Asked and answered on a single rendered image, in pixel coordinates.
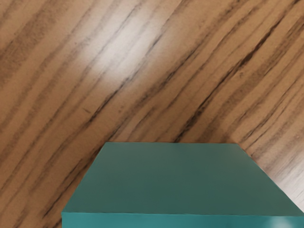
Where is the teal block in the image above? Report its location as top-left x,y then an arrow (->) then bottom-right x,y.
61,142 -> 304,228

